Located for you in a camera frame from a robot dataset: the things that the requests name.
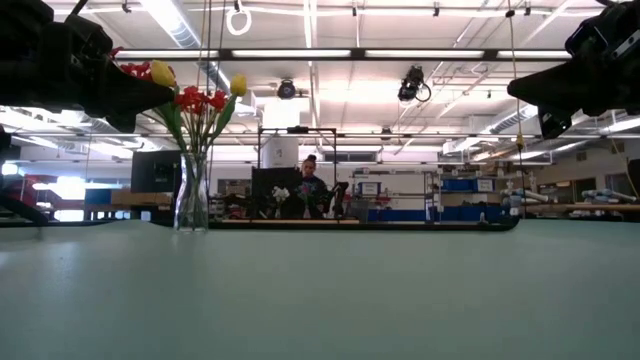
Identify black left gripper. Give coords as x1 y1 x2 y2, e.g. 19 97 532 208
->
0 0 176 134

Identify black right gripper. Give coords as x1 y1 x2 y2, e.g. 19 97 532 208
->
506 0 640 142

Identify clear glass vase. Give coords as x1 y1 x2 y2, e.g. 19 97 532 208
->
173 151 210 233

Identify small vase white flowers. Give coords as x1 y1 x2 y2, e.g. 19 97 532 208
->
271 185 292 220

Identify small vase purple flowers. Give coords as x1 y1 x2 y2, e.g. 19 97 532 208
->
298 182 317 220

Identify black monitor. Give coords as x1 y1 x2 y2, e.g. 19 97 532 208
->
130 148 184 194

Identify brown cardboard box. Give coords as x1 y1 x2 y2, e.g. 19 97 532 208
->
110 190 174 206

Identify wooden background workbench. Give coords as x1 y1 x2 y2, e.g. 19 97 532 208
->
519 202 640 214

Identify pale background robot arms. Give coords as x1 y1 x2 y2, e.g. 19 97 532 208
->
581 188 639 204

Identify blue storage bins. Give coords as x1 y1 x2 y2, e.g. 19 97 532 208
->
442 177 497 194

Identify black overhead beam with lights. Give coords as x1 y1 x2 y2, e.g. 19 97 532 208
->
112 47 574 63

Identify blue crate row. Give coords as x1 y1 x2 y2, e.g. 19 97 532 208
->
367 204 504 223

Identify white cylinder tank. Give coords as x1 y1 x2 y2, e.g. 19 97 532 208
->
261 137 300 169

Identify round black ceiling device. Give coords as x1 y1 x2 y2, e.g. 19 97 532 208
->
276 78 298 101

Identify black panel screen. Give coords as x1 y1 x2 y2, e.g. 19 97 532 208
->
251 166 306 219

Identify person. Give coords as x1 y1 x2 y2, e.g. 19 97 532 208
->
294 153 335 220

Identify white sign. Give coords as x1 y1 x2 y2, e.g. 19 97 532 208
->
356 180 382 198

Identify white hanging ring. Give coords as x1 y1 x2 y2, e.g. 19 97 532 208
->
225 5 253 37

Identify black overhead camera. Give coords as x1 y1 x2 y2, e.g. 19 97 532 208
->
397 64 432 104

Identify black metal frame stand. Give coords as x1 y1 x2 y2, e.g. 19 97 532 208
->
256 125 339 217

